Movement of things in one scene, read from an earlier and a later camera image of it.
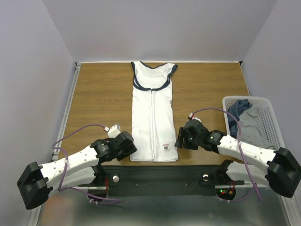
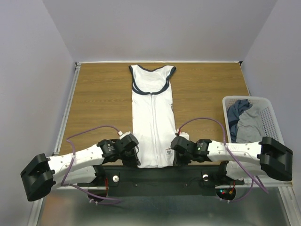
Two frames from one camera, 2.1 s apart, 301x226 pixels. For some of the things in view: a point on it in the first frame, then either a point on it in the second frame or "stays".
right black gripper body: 182,137 → 179,158
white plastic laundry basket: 271,128 stays
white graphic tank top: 153,125 stays
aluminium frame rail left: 55,155 stays
